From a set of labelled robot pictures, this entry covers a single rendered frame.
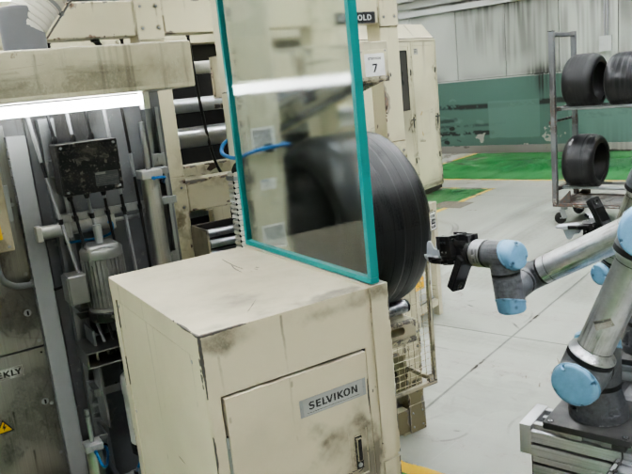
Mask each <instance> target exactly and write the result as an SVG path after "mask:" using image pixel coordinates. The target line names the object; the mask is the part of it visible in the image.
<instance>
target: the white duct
mask: <svg viewBox="0 0 632 474"><path fill-rule="evenodd" d="M66 2H67V0H11V1H10V4H9V6H12V5H27V6H28V10H29V11H30V12H28V17H29V19H30V20H29V19H27V20H26V24H30V26H31V27H35V28H36V29H38V30H39V31H42V32H43V31H44V32H45V34H46V33H47V31H48V29H49V28H50V27H51V25H52V23H53V22H54V20H55V18H56V17H57V15H58V14H60V12H61V11H62V8H63V7H64V5H65V4H66Z"/></svg>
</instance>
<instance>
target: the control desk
mask: <svg viewBox="0 0 632 474"><path fill-rule="evenodd" d="M108 281H109V287H110V292H111V298H112V303H113V309H114V314H115V320H116V326H117V331H118V341H119V347H120V352H121V358H122V364H123V369H124V375H125V380H126V386H127V391H128V397H129V403H130V408H131V414H132V419H133V425H134V435H135V441H136V446H137V452H138V457H139V463H140V468H141V474H402V463H401V455H400V454H399V453H398V451H401V446H400V435H399V423H398V411H397V400H396V388H395V376H394V364H393V353H392V340H391V329H390V317H389V305H388V294H387V282H385V281H383V280H380V279H379V282H378V283H374V284H369V283H366V282H363V281H360V280H357V279H354V278H351V277H348V276H343V275H340V274H337V273H334V272H331V271H328V270H325V269H323V268H319V267H316V266H313V265H310V264H307V263H304V262H301V261H297V260H293V259H290V258H287V257H284V256H281V255H278V254H276V253H273V252H270V251H266V250H263V249H260V248H257V247H255V246H252V245H245V247H236V248H232V249H229V250H224V251H220V252H215V253H212V254H208V255H203V256H199V257H194V258H191V259H186V260H182V261H174V262H171V263H166V264H162V265H158V266H153V267H150V268H145V269H141V270H136V271H132V272H129V273H124V274H120V275H115V276H110V277H109V278H108Z"/></svg>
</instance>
